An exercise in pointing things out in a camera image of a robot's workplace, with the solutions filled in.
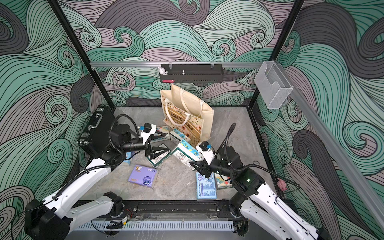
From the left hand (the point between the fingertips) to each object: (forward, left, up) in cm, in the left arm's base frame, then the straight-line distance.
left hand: (166, 140), depth 67 cm
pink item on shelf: (+41, +3, +3) cm, 41 cm away
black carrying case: (+7, +41, -10) cm, 43 cm away
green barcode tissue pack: (+1, +8, -24) cm, 25 cm away
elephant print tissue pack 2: (-11, -28, -23) cm, 38 cm away
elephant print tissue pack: (-7, -9, +1) cm, 11 cm away
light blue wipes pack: (-13, -19, -24) cm, 33 cm away
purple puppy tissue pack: (-8, +14, -23) cm, 28 cm away
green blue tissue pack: (+15, -3, -21) cm, 26 cm away
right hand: (-7, -12, -6) cm, 15 cm away
